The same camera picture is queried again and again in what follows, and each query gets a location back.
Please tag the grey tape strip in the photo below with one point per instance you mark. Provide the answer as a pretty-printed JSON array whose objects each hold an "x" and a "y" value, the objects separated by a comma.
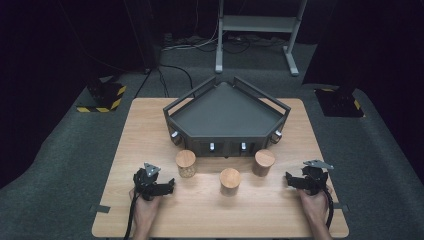
[
  {"x": 100, "y": 209},
  {"x": 341, "y": 208}
]

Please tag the grey metal stand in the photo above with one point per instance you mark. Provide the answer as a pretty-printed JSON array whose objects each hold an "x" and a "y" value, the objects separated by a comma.
[{"x": 256, "y": 24}]

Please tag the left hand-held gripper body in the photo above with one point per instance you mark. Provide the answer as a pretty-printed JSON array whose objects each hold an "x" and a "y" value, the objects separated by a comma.
[{"x": 146, "y": 181}]

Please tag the person's left hand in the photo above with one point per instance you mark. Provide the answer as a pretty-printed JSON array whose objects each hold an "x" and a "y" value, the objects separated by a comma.
[{"x": 146, "y": 210}]

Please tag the bamboo-lidded jar of dark nuts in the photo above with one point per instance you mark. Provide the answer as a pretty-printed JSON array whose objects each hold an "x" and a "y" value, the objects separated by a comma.
[{"x": 230, "y": 178}]

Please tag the dark grey corner shelf rack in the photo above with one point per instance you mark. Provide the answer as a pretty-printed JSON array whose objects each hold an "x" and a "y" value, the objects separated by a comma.
[{"x": 226, "y": 113}]

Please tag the bamboo-lidded jar of pale beans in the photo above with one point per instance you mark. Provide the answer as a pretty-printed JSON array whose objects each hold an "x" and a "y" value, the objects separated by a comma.
[{"x": 185, "y": 159}]

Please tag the person's right hand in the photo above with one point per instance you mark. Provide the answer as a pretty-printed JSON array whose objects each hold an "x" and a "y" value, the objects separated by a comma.
[{"x": 313, "y": 205}]

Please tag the yellow-black striped stand base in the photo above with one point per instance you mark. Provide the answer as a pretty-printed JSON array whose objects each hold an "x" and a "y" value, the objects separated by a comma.
[
  {"x": 340, "y": 103},
  {"x": 105, "y": 96}
]

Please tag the bamboo-lidded glass jar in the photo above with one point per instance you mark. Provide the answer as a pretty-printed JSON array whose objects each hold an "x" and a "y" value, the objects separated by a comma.
[{"x": 265, "y": 158}]

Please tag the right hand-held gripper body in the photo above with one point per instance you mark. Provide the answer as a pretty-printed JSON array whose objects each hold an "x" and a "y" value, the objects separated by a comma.
[{"x": 315, "y": 178}]

